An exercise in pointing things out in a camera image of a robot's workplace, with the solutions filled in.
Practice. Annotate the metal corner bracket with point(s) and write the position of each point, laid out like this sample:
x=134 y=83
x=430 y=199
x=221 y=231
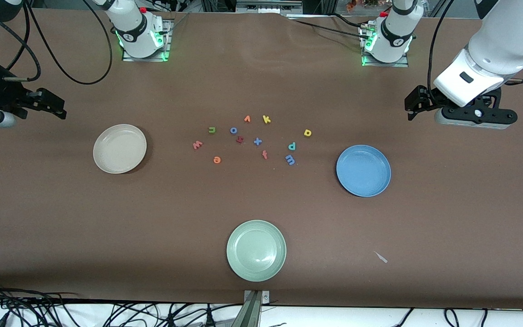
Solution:
x=265 y=297

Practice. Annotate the aluminium extrusion beam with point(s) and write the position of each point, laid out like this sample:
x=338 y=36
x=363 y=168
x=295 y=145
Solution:
x=250 y=313

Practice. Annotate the blue foam letter m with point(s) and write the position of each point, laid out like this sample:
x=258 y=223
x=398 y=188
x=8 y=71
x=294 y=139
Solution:
x=289 y=157

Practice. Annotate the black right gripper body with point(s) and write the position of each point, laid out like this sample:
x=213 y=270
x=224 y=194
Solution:
x=7 y=95

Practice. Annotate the grey power strip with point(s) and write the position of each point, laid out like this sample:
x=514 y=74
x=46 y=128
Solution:
x=268 y=5

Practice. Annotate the beige plate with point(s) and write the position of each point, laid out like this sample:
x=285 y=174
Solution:
x=120 y=149

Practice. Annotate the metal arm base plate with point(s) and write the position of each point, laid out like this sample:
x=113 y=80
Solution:
x=168 y=45
x=372 y=65

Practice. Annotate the brown table cover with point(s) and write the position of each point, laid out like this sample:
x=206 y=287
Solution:
x=261 y=204

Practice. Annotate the blue plate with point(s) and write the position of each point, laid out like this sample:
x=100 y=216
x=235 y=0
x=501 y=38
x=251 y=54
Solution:
x=363 y=170

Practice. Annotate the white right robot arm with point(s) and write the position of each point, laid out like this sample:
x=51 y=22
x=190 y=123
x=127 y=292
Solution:
x=134 y=27

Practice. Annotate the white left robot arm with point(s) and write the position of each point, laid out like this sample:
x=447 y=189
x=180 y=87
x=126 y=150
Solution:
x=502 y=41

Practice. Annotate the red foam letter w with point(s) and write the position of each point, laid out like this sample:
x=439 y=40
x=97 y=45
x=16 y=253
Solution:
x=197 y=145

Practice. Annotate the small grey paper scrap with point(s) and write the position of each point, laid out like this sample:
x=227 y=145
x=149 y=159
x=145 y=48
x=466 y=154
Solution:
x=381 y=257

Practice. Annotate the pale green plate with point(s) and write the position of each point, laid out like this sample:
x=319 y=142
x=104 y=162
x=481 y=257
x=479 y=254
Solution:
x=256 y=250

